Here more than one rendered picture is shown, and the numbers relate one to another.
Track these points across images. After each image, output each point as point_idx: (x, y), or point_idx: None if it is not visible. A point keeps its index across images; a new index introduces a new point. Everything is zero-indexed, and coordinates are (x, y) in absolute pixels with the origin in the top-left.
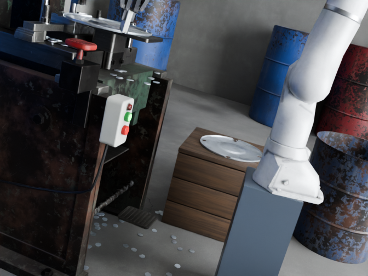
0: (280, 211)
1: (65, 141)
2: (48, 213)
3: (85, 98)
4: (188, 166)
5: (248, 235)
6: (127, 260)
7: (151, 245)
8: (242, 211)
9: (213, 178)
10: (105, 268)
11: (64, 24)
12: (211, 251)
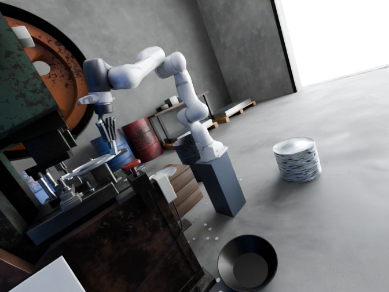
0: (224, 160)
1: (150, 225)
2: (170, 269)
3: (146, 193)
4: None
5: (224, 178)
6: (194, 246)
7: (187, 233)
8: (217, 173)
9: (173, 188)
10: (197, 258)
11: (70, 184)
12: (199, 210)
